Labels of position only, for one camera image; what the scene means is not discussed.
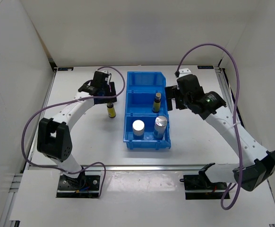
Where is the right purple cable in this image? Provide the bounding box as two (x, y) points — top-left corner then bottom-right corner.
(175, 43), (244, 211)

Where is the black corner label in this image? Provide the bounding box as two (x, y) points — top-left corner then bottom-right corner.
(197, 65), (214, 70)
(57, 67), (74, 71)

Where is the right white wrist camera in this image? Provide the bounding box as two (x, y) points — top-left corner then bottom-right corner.
(175, 68), (191, 78)

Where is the silver-top white canister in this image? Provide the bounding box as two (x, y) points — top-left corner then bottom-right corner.
(132, 120), (145, 140)
(154, 115), (168, 140)

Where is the right black corner label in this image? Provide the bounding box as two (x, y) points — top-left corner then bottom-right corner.
(197, 65), (214, 70)

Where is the small yellow-label bottle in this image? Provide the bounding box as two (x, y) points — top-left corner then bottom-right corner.
(106, 103), (116, 118)
(152, 92), (162, 113)

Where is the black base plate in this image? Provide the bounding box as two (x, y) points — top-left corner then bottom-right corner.
(56, 171), (101, 199)
(180, 175), (227, 200)

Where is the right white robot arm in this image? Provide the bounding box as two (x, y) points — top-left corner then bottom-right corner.
(165, 71), (275, 192)

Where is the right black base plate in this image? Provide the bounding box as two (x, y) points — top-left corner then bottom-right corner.
(180, 175), (227, 200)

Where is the left aluminium rail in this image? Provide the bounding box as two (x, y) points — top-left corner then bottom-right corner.
(20, 70), (57, 171)

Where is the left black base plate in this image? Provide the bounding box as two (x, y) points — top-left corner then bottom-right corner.
(56, 171), (101, 199)

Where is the left black corner label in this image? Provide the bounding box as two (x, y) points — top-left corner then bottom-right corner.
(57, 67), (74, 71)

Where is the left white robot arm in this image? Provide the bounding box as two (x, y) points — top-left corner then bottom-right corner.
(37, 70), (116, 189)

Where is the blue three-compartment plastic bin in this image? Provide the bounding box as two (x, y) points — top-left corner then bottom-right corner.
(123, 71), (171, 150)

